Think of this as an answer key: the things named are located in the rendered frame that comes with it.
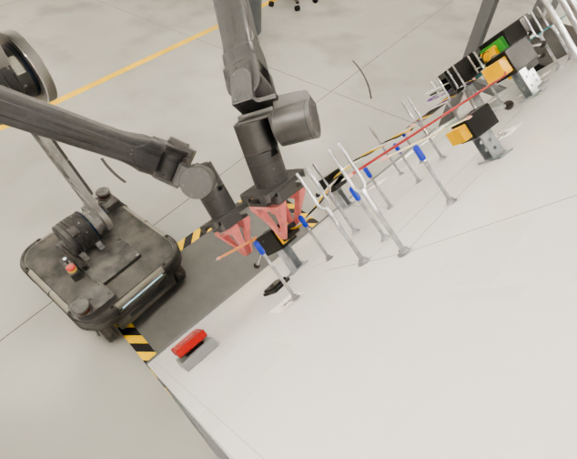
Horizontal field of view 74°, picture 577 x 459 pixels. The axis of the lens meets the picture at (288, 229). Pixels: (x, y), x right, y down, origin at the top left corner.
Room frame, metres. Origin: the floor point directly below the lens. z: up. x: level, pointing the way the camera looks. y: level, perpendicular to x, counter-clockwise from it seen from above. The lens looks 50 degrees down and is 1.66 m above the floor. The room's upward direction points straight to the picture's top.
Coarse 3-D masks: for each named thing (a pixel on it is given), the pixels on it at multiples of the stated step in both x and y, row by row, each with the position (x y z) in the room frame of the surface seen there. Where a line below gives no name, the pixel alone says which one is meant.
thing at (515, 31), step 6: (516, 24) 0.99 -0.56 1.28; (504, 30) 0.95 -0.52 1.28; (510, 30) 0.96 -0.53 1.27; (516, 30) 0.97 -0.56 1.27; (522, 30) 0.98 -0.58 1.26; (498, 36) 0.95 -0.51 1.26; (504, 36) 0.94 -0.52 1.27; (510, 36) 0.94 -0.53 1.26; (516, 36) 0.95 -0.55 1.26; (522, 36) 0.97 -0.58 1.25; (528, 36) 0.98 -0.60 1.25; (486, 42) 0.97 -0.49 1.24; (492, 42) 0.95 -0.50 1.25; (510, 42) 0.93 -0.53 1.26; (480, 48) 0.97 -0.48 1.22
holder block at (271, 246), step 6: (270, 228) 0.46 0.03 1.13; (264, 234) 0.43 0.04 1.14; (270, 234) 0.42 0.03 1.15; (258, 240) 0.43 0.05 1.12; (264, 240) 0.43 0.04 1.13; (270, 240) 0.42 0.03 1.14; (276, 240) 0.41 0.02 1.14; (288, 240) 0.42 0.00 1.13; (264, 246) 0.43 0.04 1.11; (270, 246) 0.42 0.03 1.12; (276, 246) 0.41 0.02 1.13; (282, 246) 0.41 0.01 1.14; (270, 252) 0.42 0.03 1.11
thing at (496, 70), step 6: (498, 60) 0.71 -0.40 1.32; (504, 60) 0.71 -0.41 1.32; (492, 66) 0.71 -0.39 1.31; (498, 66) 0.70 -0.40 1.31; (504, 66) 0.70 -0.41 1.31; (510, 66) 0.70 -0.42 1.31; (486, 72) 0.72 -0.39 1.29; (492, 72) 0.71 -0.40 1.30; (498, 72) 0.70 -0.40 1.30; (486, 78) 0.72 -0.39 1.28; (492, 78) 0.71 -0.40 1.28
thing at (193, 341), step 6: (198, 330) 0.26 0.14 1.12; (186, 336) 0.26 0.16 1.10; (192, 336) 0.25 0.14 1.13; (198, 336) 0.24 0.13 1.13; (204, 336) 0.24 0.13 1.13; (180, 342) 0.24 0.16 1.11; (186, 342) 0.23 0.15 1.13; (192, 342) 0.23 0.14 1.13; (198, 342) 0.24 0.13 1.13; (174, 348) 0.23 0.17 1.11; (180, 348) 0.22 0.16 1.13; (186, 348) 0.23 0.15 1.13; (192, 348) 0.23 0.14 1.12; (174, 354) 0.23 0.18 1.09; (180, 354) 0.22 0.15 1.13; (186, 354) 0.22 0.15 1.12
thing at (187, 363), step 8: (208, 344) 0.23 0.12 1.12; (216, 344) 0.24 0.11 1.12; (192, 352) 0.22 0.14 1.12; (200, 352) 0.22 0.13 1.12; (208, 352) 0.22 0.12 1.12; (176, 360) 0.23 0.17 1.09; (184, 360) 0.21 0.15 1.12; (192, 360) 0.21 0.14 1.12; (200, 360) 0.21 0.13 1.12; (184, 368) 0.20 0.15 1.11; (192, 368) 0.20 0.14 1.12
